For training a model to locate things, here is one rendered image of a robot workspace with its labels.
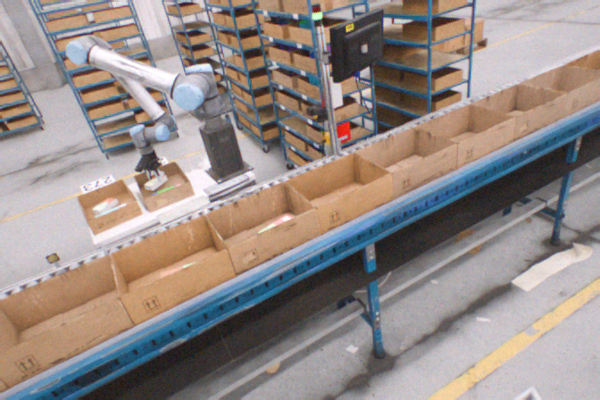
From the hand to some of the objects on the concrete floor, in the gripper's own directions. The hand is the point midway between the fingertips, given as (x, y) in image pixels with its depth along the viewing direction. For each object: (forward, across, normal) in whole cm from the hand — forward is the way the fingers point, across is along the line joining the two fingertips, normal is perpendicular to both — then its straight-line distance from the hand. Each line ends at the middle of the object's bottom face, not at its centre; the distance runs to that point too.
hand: (155, 181), depth 263 cm
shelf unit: (+82, -49, -150) cm, 178 cm away
